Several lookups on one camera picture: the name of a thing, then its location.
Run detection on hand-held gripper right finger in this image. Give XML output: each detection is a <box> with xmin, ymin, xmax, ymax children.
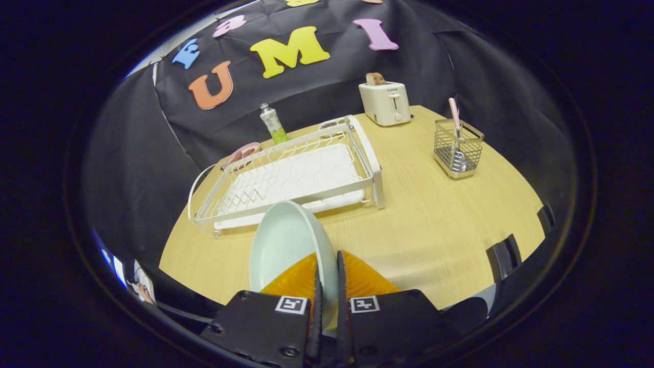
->
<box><xmin>336</xmin><ymin>249</ymin><xmax>460</xmax><ymax>368</ymax></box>

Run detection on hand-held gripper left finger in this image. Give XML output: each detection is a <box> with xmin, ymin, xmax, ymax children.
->
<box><xmin>199</xmin><ymin>251</ymin><xmax>324</xmax><ymax>368</ymax></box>

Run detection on light green plate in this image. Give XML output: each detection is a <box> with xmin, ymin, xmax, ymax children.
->
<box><xmin>249</xmin><ymin>200</ymin><xmax>339</xmax><ymax>330</ymax></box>

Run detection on white wire dish rack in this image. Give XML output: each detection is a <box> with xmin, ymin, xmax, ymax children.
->
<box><xmin>188</xmin><ymin>115</ymin><xmax>386</xmax><ymax>239</ymax></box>

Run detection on metal wire basket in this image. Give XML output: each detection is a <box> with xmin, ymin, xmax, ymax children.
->
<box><xmin>434</xmin><ymin>119</ymin><xmax>484</xmax><ymax>179</ymax></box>

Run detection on red checkered handle spoon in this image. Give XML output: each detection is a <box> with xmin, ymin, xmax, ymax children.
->
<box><xmin>449</xmin><ymin>98</ymin><xmax>468</xmax><ymax>172</ymax></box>

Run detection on pink plate with food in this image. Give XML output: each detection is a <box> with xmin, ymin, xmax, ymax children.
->
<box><xmin>221</xmin><ymin>142</ymin><xmax>262</xmax><ymax>170</ymax></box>

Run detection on white drain tray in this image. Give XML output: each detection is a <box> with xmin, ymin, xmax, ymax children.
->
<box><xmin>214</xmin><ymin>143</ymin><xmax>366</xmax><ymax>231</ymax></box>

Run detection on green liquid bottle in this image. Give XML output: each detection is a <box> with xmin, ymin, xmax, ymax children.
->
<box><xmin>260</xmin><ymin>103</ymin><xmax>289</xmax><ymax>145</ymax></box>

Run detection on white toaster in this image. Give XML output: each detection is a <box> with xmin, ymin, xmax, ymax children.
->
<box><xmin>359</xmin><ymin>81</ymin><xmax>412</xmax><ymax>127</ymax></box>

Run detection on black backdrop cloth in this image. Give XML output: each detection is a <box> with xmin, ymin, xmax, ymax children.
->
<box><xmin>84</xmin><ymin>0</ymin><xmax>578</xmax><ymax>266</ymax></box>

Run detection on black table edge bracket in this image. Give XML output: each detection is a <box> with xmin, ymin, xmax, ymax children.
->
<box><xmin>536</xmin><ymin>203</ymin><xmax>556</xmax><ymax>237</ymax></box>
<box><xmin>485</xmin><ymin>234</ymin><xmax>523</xmax><ymax>283</ymax></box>

